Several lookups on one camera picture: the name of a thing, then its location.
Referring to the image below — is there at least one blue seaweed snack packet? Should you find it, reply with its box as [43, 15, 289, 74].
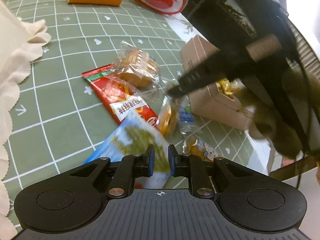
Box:
[85, 110, 170, 189]

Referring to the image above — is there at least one pink cardboard box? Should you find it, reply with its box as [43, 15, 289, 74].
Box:
[181, 35, 253, 131]

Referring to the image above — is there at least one white cloth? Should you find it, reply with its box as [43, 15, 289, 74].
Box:
[0, 0, 52, 240]

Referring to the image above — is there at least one green checkered table mat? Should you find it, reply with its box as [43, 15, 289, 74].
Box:
[0, 0, 273, 228]

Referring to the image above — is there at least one yellow panda snack packet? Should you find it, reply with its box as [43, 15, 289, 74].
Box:
[183, 135, 221, 162]

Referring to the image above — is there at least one clear waffle cookie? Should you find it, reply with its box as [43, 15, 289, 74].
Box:
[114, 41, 160, 100]

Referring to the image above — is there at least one small orange wrapped snack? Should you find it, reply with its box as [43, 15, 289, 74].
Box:
[156, 96, 180, 138]

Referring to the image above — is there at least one long red snack packet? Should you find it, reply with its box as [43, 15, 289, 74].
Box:
[82, 64, 158, 126]

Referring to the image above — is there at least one yellow rice cracker packet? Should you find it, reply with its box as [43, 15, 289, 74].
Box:
[216, 78, 240, 99]

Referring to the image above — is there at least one small clear candy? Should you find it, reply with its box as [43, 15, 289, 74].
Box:
[178, 98, 199, 135]

